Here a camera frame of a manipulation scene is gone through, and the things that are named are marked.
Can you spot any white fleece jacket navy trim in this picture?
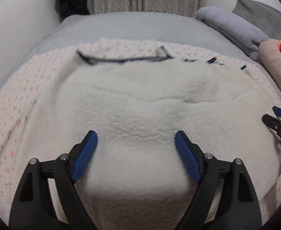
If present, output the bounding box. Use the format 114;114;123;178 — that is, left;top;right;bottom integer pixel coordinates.
26;46;281;230

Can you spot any pink plush pillow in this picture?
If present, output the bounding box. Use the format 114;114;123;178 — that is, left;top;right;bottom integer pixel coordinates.
258;39;281;91

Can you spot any lavender folded blanket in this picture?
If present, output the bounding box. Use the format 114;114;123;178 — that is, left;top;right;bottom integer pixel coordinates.
195;7;269;63

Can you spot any grey textured pillow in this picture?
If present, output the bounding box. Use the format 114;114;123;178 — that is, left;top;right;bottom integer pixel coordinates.
232;0;281;40

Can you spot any cherry print cream sheet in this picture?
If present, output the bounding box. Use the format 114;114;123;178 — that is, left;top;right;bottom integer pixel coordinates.
0;39;281;223

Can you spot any light blue bed blanket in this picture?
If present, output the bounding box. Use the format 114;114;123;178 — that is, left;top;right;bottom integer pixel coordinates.
0;12;253;89

